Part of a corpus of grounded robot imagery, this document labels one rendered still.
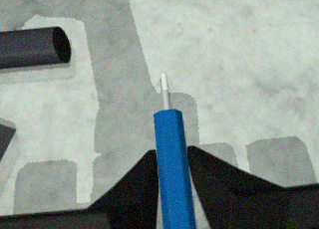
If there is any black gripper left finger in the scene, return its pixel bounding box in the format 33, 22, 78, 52
0, 149, 159, 229

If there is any dark grey cylinder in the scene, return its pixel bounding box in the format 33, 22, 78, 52
0, 26, 72, 70

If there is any blue stylus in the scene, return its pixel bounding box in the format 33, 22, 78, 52
154, 72, 197, 229

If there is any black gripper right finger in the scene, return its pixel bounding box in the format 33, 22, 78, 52
187, 145, 319, 229

